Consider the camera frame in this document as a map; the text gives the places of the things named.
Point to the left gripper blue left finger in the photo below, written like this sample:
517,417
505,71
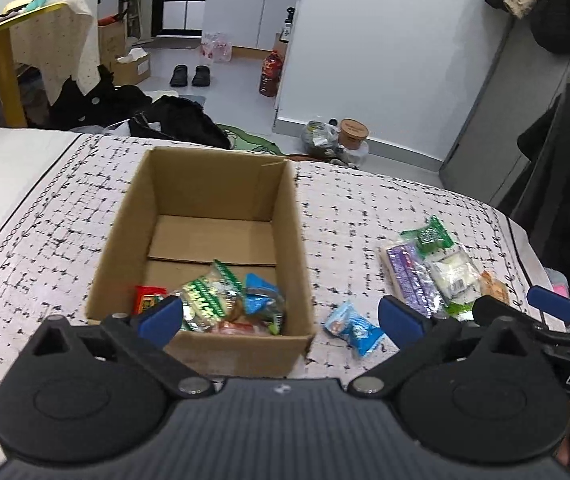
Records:
141,339

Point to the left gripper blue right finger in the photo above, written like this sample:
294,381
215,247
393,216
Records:
422,342

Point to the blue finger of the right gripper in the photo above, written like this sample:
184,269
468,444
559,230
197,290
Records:
488,309
550,303

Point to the orange snack packet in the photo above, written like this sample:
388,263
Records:
493,287

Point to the blue snack packet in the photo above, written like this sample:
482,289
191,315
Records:
358,332

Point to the red snack packet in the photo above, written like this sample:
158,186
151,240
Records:
147,297

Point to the white snack packet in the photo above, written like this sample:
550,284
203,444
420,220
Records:
455,276

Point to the purple snack packet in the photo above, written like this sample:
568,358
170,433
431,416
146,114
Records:
411,281

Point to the green silver snack packet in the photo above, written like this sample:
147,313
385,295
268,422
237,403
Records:
214,297

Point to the patterned bed cover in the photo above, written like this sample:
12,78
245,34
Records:
50,247

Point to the brown lidded jar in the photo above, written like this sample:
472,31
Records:
352,134

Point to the green floor rug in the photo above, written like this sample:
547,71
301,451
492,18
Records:
241,140

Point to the black bag on floor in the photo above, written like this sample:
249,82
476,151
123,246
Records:
180,120

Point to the clear bag of items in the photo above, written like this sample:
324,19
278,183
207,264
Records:
321,139

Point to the left black slipper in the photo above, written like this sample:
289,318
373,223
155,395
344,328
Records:
179,78

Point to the black slipper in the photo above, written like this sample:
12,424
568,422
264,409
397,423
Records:
202,77
179,78

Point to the right black slipper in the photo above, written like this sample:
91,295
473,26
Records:
202,77

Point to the open cardboard box with paper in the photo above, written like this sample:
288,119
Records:
131,68

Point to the red oil bottle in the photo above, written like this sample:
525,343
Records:
271,72

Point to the pink white plastic bag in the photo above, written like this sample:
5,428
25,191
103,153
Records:
215,47

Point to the cream dotted tablecloth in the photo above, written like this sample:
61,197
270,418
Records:
53,39

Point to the yellow round table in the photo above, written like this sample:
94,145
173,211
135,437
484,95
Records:
9,88

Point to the white kitchen cabinet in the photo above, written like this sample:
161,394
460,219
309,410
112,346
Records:
252,24

